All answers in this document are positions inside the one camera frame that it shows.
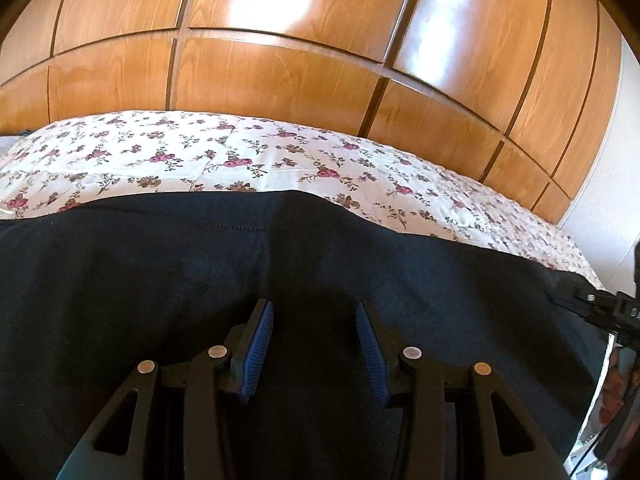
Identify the floral bedspread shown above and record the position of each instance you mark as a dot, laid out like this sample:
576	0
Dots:
200	160

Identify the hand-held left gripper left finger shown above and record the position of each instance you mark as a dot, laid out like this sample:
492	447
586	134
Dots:
255	350

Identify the black pants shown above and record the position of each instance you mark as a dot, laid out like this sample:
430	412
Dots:
150	280

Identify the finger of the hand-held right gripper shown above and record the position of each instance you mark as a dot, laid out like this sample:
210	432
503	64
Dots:
592	305

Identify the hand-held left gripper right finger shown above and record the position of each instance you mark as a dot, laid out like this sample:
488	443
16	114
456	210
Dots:
372	345

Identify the wooden wardrobe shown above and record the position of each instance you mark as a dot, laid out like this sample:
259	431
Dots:
300	70

